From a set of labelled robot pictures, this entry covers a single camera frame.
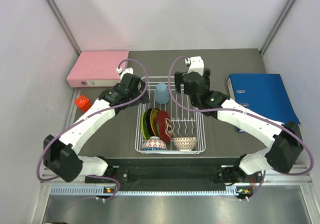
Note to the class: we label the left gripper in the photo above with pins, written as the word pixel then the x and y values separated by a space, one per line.
pixel 143 100

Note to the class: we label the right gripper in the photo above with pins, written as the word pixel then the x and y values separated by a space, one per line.
pixel 179 81

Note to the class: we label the blue plastic cup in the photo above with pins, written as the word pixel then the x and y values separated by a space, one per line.
pixel 162 95

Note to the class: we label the yellow patterned plate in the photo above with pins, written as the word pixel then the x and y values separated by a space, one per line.
pixel 153 121

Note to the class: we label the lime green plate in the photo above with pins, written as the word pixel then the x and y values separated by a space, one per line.
pixel 144 128

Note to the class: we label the red floral plate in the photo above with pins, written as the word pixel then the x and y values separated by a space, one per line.
pixel 164 126

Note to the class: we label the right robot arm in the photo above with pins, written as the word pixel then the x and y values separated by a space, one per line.
pixel 282 147

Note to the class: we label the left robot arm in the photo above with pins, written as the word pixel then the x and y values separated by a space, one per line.
pixel 61 152

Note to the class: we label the red cube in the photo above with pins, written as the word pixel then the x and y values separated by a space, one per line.
pixel 83 103

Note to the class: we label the red patterned white bowl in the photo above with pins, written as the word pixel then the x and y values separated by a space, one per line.
pixel 185 143

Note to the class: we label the blue patterned bowl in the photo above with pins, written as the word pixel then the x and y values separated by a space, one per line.
pixel 154 143

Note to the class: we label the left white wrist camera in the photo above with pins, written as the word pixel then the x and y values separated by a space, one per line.
pixel 121 72

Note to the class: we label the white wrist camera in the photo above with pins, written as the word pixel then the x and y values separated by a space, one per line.
pixel 121 72
pixel 195 64

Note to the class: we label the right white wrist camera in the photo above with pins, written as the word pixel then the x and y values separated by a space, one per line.
pixel 195 64

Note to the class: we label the pink ring binder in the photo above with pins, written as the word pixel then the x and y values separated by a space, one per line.
pixel 96 69

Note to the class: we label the white wire dish rack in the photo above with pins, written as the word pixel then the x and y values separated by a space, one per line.
pixel 184 123

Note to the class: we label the blue ring binder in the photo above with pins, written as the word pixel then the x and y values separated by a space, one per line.
pixel 262 93

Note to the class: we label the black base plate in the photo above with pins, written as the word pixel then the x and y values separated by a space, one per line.
pixel 217 170

